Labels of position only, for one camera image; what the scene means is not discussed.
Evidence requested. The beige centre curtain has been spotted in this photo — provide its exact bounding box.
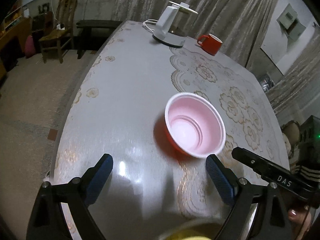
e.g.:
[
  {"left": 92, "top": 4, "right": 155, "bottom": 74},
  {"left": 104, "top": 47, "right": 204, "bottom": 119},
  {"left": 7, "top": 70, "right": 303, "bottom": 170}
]
[{"left": 112, "top": 0, "right": 278, "bottom": 69}]

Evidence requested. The pink bin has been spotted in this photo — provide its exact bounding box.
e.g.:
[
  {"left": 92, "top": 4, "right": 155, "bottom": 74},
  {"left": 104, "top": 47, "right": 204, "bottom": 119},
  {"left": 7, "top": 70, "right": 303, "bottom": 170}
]
[{"left": 24, "top": 35, "right": 35, "bottom": 58}]

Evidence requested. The white electric kettle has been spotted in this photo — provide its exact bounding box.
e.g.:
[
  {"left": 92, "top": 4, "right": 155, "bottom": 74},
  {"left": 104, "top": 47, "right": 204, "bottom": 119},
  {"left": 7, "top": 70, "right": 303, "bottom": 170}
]
[{"left": 152, "top": 1, "right": 198, "bottom": 48}]

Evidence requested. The yellow plastic bowl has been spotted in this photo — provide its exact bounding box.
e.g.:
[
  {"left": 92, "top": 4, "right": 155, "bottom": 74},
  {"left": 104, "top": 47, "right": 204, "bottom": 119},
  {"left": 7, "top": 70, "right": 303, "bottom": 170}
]
[{"left": 158, "top": 223, "right": 221, "bottom": 240}]

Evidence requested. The beige right curtain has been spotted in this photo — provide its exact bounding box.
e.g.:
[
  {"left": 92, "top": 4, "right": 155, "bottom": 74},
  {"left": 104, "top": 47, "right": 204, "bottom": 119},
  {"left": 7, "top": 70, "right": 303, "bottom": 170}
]
[{"left": 267, "top": 40, "right": 319, "bottom": 125}]

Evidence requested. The wooden chair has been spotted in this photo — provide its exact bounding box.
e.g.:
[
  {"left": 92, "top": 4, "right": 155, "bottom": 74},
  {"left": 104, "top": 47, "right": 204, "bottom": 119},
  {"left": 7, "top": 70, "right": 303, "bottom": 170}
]
[{"left": 39, "top": 0, "right": 78, "bottom": 63}]

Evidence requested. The lace floral tablecloth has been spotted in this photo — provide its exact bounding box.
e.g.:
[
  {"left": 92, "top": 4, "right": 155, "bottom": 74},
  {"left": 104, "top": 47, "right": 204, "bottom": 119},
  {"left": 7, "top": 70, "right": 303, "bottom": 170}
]
[{"left": 170, "top": 48, "right": 279, "bottom": 219}]

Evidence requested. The wooden sideboard cabinet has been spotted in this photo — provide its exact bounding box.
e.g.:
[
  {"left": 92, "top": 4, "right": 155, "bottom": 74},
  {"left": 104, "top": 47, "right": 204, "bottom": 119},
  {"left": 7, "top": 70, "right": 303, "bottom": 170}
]
[{"left": 1, "top": 3, "right": 31, "bottom": 79}]

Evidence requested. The right hand with painted nails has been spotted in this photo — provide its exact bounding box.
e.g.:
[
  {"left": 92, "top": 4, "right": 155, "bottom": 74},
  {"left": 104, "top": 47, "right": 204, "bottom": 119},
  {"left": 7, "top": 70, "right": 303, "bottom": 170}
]
[{"left": 288, "top": 206, "right": 312, "bottom": 239}]

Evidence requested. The white kettle power cord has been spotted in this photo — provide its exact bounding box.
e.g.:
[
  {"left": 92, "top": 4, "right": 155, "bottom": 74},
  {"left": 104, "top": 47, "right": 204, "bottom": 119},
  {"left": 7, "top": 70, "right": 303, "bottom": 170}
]
[{"left": 142, "top": 19, "right": 158, "bottom": 34}]

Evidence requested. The dark upholstered armchair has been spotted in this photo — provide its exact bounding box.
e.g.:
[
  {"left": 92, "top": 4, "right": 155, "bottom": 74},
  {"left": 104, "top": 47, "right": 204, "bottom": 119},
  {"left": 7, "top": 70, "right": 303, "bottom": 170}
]
[{"left": 281, "top": 120, "right": 300, "bottom": 159}]

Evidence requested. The red mug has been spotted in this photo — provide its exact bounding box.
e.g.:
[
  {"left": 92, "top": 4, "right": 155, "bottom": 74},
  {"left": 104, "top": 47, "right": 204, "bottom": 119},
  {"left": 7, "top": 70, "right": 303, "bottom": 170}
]
[{"left": 197, "top": 34, "right": 223, "bottom": 56}]

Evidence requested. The grey wall electrical box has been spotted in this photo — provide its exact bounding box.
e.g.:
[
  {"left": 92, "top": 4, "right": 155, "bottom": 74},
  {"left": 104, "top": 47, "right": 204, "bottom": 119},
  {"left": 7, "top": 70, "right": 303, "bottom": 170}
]
[{"left": 277, "top": 4, "right": 306, "bottom": 41}]

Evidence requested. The pink and red plastic bowl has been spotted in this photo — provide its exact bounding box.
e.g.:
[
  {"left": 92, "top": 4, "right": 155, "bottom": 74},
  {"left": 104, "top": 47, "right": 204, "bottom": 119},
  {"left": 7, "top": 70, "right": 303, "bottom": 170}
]
[{"left": 163, "top": 92, "right": 226, "bottom": 159}]

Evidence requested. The beige curtain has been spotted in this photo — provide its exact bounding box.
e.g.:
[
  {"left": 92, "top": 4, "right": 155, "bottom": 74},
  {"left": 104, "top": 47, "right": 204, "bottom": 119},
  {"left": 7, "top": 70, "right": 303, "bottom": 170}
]
[
  {"left": 112, "top": 0, "right": 278, "bottom": 69},
  {"left": 267, "top": 40, "right": 319, "bottom": 125}
]

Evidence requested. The dark wooden bench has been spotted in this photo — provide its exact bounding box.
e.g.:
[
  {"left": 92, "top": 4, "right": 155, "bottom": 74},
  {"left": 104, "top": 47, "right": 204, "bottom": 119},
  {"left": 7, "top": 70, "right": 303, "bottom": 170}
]
[{"left": 76, "top": 20, "right": 122, "bottom": 59}]

